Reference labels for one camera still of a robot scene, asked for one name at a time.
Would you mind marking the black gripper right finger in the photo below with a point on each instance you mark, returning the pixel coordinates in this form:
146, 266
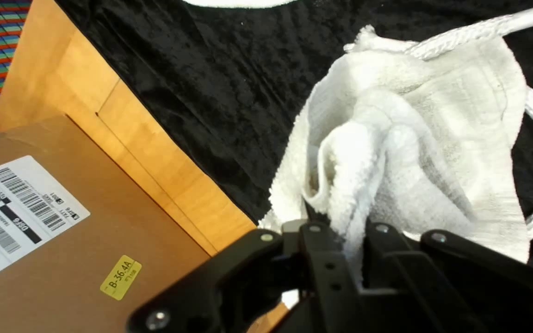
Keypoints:
463, 288

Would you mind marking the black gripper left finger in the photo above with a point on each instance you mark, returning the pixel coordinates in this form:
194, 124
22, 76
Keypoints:
248, 288

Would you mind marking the large white towel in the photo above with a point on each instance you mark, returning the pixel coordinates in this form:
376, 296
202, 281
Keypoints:
433, 140

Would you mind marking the pale green towel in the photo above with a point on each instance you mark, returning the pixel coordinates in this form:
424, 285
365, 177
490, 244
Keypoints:
235, 2

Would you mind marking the cardboard box with white label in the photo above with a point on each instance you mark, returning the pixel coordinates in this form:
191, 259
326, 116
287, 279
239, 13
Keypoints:
93, 246

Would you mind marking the black table cloth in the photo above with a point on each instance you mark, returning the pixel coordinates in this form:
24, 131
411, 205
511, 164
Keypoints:
217, 92

